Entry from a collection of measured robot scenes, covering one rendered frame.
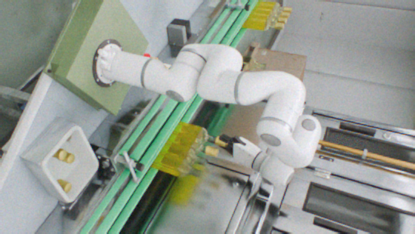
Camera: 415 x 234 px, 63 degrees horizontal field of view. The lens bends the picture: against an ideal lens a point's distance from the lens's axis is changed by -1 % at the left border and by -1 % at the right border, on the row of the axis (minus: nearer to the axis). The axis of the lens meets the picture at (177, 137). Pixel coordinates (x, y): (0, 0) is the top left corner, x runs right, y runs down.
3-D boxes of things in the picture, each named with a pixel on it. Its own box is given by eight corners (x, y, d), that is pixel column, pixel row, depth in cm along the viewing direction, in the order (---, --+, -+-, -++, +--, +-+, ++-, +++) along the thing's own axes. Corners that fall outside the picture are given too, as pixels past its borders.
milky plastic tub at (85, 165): (50, 197, 113) (70, 206, 110) (18, 156, 97) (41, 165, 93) (81, 158, 123) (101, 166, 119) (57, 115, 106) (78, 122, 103)
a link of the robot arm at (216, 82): (230, 90, 82) (253, 40, 87) (155, 82, 96) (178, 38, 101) (241, 112, 89) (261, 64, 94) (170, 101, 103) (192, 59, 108)
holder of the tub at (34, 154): (56, 204, 118) (73, 212, 115) (18, 155, 97) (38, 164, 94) (85, 166, 127) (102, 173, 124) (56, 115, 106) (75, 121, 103)
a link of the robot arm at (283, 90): (227, 98, 81) (285, 106, 73) (247, 56, 86) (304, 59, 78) (242, 129, 91) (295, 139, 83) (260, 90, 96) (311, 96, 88)
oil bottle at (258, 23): (232, 27, 192) (281, 33, 181) (232, 17, 188) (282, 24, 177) (235, 21, 195) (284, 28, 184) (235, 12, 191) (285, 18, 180)
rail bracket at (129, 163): (118, 178, 124) (147, 189, 119) (104, 149, 111) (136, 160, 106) (122, 172, 125) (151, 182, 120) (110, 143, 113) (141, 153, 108)
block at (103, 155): (101, 169, 125) (116, 175, 122) (93, 153, 118) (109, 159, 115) (107, 162, 127) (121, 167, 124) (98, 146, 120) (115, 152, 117)
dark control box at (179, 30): (168, 41, 158) (184, 44, 154) (165, 27, 152) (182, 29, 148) (176, 32, 162) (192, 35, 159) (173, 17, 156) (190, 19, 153)
